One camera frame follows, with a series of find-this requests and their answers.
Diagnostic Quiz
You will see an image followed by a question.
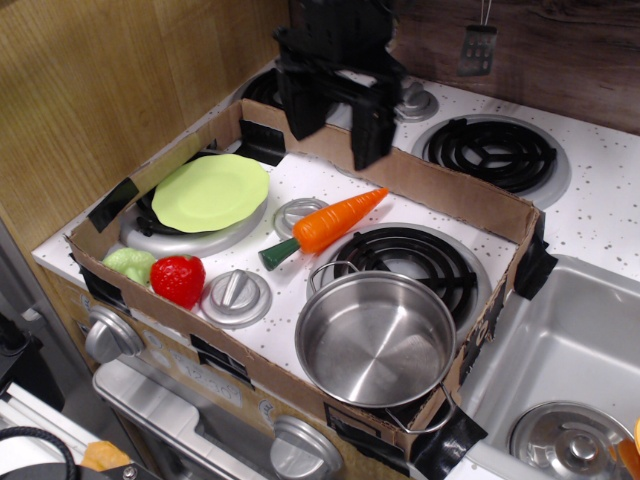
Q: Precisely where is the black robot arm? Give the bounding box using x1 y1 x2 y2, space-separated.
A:
274 1 407 171

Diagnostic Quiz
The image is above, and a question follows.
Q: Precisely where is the grey stove knob front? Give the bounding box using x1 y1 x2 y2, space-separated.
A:
199 269 272 330

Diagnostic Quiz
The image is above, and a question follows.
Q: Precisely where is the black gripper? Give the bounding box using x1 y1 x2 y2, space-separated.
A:
274 24 406 171

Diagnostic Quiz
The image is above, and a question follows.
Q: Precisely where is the red toy strawberry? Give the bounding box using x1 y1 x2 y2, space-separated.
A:
150 256 206 310

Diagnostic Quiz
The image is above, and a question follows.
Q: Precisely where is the orange object bottom left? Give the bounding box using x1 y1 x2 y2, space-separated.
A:
80 440 131 472

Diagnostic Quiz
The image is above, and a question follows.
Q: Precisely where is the orange toy carrot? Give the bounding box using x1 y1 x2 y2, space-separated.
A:
258 188 389 271

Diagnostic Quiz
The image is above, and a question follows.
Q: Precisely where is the grey oven knob right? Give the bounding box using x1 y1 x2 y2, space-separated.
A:
270 415 344 480

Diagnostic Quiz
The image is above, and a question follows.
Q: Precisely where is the stainless steel pot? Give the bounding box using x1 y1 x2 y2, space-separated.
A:
295 262 456 416

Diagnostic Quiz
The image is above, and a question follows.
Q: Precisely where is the black cable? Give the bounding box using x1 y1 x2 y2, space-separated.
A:
0 426 79 480

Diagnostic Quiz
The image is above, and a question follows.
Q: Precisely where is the silver oven door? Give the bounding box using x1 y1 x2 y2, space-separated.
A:
93 360 276 479

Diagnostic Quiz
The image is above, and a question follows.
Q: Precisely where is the black burner front right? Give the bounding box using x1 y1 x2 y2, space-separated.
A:
307 222 492 347

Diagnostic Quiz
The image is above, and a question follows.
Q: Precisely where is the steel pot lid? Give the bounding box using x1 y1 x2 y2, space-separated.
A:
508 401 631 479

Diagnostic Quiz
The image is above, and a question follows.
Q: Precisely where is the black burner front left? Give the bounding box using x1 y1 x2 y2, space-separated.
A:
120 188 268 258

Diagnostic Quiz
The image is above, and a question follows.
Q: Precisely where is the hanging metal spatula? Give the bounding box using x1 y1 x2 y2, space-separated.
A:
457 0 498 78

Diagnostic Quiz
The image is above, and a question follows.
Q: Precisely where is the black burner back right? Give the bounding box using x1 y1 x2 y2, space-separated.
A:
411 114 571 209

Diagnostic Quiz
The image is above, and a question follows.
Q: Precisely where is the grey stove knob middle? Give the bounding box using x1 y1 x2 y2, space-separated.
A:
273 198 328 240

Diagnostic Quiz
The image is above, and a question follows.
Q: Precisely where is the orange object in sink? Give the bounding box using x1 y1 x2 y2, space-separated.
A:
610 419 639 479

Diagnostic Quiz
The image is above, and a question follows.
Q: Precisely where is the black burner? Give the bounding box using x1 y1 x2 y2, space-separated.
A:
411 114 571 209
120 188 268 258
238 64 356 131
307 222 492 347

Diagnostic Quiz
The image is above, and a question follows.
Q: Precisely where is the light green toy vegetable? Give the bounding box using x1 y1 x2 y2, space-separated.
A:
103 247 156 287

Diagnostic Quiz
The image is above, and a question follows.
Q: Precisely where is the grey oven knob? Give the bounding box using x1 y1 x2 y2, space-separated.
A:
270 415 344 480
85 306 144 364

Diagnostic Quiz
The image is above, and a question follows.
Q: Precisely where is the grey oven knob left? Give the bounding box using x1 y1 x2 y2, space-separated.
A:
85 306 144 364

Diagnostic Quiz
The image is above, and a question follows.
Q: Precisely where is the silver sink basin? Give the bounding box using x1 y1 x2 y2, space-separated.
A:
458 256 639 479

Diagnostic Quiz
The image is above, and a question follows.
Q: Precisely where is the grey stove knob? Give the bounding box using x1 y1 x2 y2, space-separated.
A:
395 82 439 123
199 269 272 330
273 198 328 240

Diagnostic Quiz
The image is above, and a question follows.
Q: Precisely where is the grey stove knob back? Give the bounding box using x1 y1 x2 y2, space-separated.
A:
395 82 439 123

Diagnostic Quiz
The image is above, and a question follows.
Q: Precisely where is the light green plate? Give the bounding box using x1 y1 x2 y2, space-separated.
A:
151 154 270 233

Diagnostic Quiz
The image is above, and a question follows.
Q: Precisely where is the black burner back left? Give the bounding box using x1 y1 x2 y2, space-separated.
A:
238 64 356 131

